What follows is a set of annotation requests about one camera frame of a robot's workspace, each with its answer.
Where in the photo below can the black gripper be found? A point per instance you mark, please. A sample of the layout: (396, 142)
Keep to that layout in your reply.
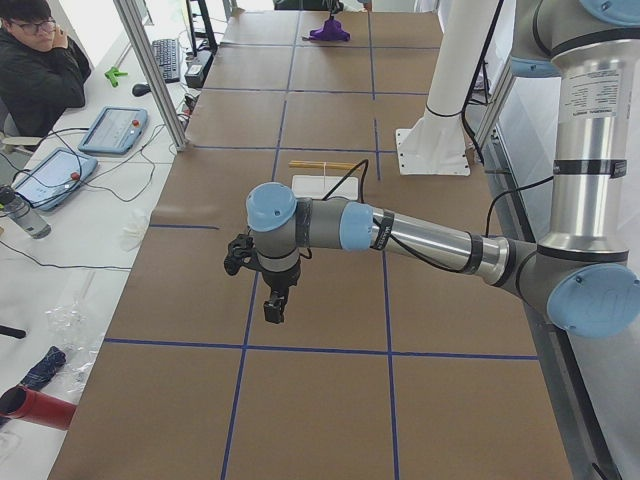
(331, 6)
(280, 278)

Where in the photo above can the purple microfiber towel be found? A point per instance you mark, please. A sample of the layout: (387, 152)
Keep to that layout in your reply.
(330, 31)

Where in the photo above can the white rack base tray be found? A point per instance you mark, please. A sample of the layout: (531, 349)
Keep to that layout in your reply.
(311, 186)

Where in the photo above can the wooden rack rod upper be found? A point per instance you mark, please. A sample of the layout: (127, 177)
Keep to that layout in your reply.
(343, 166)

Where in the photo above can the black power strip box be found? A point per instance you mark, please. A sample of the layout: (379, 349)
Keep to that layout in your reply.
(198, 68)

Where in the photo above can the white crumpled tissue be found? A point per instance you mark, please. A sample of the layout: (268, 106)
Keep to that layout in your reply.
(134, 230)

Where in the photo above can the black keyboard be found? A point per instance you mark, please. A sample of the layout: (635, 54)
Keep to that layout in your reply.
(166, 53)

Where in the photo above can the clear plastic wrap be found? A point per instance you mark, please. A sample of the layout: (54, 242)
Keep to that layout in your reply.
(77, 332)

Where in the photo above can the black computer mouse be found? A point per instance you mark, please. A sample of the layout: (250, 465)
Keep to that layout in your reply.
(139, 90)

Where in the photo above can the green clamp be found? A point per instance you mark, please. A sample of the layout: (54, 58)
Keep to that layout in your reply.
(113, 75)

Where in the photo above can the blue teach pendant far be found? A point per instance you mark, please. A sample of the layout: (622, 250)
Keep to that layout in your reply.
(115, 131)

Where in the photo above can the blue teach pendant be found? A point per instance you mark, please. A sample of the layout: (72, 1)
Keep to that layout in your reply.
(115, 131)
(55, 178)

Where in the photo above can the dark blue folded umbrella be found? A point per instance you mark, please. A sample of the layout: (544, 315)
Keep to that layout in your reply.
(43, 372)

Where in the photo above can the blue teach pendant near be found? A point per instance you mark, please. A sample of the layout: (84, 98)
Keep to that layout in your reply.
(55, 178)

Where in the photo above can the red cylinder tube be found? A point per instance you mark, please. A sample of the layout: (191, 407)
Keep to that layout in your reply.
(22, 403)

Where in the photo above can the clear water bottle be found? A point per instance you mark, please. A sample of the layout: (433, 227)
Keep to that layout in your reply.
(20, 211)

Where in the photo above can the seated person in black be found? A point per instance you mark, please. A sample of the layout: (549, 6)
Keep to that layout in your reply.
(43, 70)

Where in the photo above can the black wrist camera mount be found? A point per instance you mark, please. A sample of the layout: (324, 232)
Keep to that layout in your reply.
(241, 253)

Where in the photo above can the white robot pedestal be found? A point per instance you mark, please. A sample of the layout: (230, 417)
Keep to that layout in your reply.
(436, 145)

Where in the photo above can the aluminium frame post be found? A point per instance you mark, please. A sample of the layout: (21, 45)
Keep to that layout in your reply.
(133, 26)

